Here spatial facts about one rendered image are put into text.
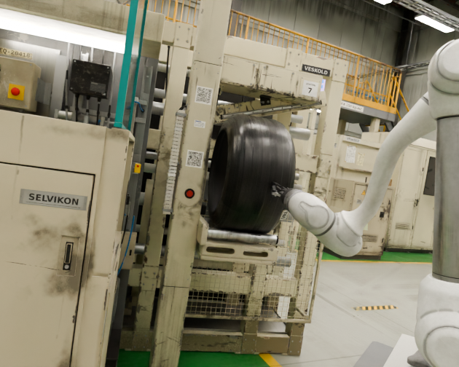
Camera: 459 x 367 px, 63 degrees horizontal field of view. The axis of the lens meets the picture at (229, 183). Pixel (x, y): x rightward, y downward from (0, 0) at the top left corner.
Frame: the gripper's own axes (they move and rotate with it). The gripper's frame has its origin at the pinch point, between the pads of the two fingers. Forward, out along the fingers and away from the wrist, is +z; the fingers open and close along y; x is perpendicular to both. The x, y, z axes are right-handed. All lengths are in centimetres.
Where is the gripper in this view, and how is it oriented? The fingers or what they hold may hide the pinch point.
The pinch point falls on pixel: (276, 187)
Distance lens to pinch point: 156.3
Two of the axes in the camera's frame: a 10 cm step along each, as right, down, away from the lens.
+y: -9.6, -1.3, -2.3
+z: -2.0, -2.2, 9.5
